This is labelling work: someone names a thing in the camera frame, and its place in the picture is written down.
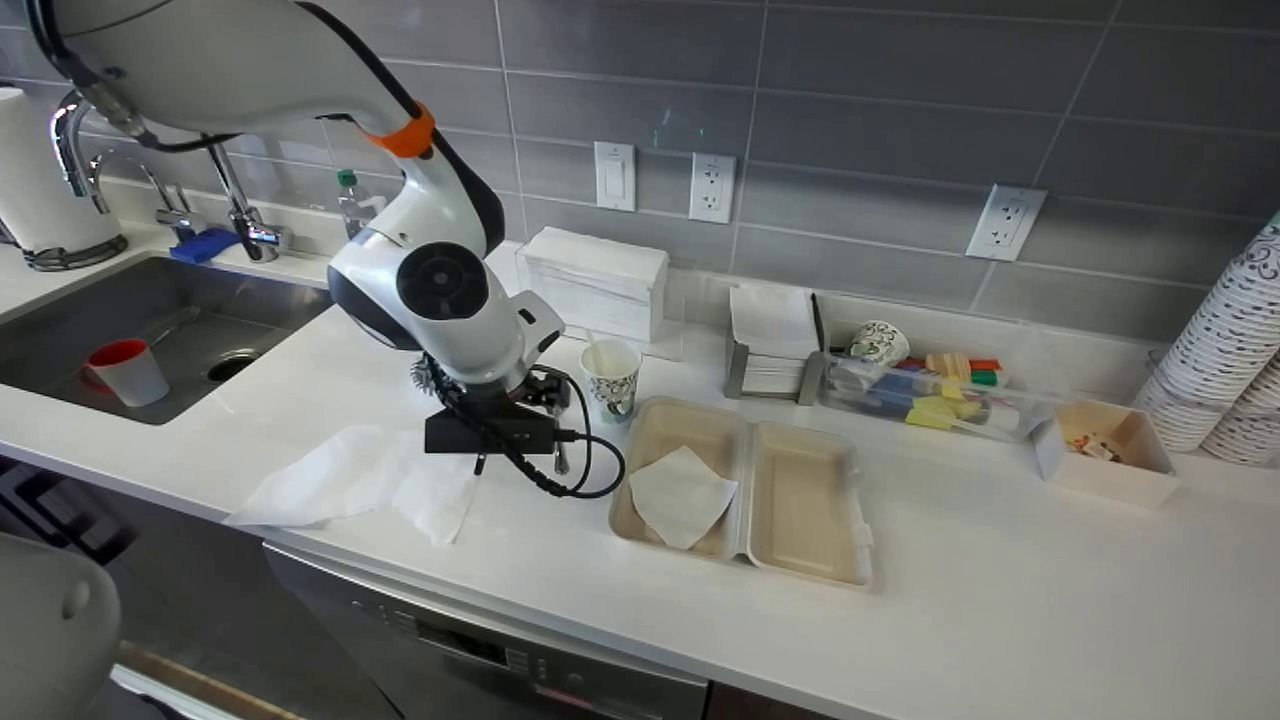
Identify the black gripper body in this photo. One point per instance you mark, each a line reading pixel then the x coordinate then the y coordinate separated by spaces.
pixel 467 386

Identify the red rimmed white cup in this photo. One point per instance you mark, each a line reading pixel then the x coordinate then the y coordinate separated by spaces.
pixel 130 373

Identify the blue sachet stack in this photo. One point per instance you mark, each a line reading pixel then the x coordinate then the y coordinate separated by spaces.
pixel 893 392

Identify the white light switch plate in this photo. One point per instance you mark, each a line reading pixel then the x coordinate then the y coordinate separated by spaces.
pixel 612 175

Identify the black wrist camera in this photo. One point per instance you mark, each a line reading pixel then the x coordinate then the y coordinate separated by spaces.
pixel 495 430

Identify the yellow sachet stack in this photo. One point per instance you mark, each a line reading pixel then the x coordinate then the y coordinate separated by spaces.
pixel 932 410

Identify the stainless dishwasher front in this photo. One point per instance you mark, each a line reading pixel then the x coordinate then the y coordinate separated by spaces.
pixel 400 641

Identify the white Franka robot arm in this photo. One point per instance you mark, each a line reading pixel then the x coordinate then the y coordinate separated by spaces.
pixel 203 55

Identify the white paper cup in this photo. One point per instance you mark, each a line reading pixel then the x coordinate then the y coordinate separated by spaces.
pixel 612 382

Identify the white wall outlet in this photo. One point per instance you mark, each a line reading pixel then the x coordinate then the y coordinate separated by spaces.
pixel 1007 221
pixel 711 184

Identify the beige cardboard box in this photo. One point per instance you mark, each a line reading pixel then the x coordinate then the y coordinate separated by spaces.
pixel 1105 474

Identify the white square napkin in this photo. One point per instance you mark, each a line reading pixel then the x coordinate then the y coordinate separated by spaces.
pixel 680 500

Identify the patterned paper cup stack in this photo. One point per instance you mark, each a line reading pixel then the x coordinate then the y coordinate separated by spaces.
pixel 1255 424
pixel 1226 321

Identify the chrome sink faucet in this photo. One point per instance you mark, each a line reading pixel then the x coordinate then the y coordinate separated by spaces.
pixel 252 239

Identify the blue sponge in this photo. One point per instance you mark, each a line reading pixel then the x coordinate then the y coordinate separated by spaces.
pixel 203 244

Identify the small round patterned ball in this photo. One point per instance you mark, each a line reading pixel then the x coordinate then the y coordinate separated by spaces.
pixel 879 346

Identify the clear condiment organizer tray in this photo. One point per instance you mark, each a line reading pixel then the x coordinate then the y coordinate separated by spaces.
pixel 1013 415

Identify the red green sachet stack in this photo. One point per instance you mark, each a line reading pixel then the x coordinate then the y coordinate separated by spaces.
pixel 986 373

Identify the clear plastic soap bottle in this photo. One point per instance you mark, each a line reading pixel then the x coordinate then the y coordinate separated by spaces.
pixel 355 209

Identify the clear napkin dispenser box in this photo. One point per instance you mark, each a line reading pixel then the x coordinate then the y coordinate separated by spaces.
pixel 595 280

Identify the beige clamshell takeout container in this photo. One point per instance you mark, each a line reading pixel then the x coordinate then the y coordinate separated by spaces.
pixel 800 507

